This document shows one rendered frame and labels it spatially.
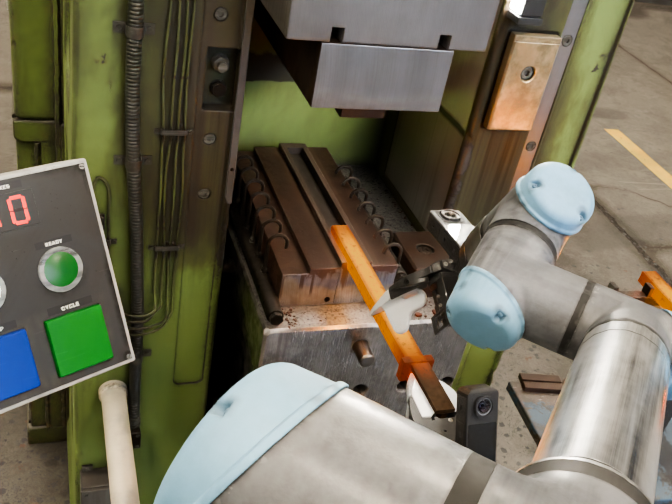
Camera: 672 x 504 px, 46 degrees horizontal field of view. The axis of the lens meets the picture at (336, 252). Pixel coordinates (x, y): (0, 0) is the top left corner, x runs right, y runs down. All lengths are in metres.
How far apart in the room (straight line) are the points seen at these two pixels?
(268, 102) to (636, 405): 1.20
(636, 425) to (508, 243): 0.27
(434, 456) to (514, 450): 2.14
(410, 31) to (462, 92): 0.35
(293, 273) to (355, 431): 0.89
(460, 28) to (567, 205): 0.44
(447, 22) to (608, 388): 0.68
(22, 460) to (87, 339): 1.23
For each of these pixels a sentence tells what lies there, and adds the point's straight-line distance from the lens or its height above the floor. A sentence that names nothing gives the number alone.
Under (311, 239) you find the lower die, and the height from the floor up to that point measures 0.99.
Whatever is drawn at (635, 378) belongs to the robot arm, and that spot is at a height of 1.37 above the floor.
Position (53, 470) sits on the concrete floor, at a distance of 2.25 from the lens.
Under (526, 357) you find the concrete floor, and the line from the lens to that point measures 2.90.
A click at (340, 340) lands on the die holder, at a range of 1.31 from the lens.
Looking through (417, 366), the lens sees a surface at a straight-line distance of 1.09.
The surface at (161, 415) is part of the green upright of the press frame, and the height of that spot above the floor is 0.54.
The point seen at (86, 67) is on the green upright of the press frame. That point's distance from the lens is 1.20.
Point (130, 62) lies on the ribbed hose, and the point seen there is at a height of 1.28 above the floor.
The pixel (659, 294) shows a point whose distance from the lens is 1.51.
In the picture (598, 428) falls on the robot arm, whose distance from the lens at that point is 0.53.
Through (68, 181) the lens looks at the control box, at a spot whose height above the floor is 1.18.
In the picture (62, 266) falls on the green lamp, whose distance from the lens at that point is 1.05.
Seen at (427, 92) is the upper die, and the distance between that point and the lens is 1.17.
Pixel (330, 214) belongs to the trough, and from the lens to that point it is 1.43.
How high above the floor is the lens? 1.71
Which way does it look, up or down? 33 degrees down
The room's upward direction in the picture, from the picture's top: 12 degrees clockwise
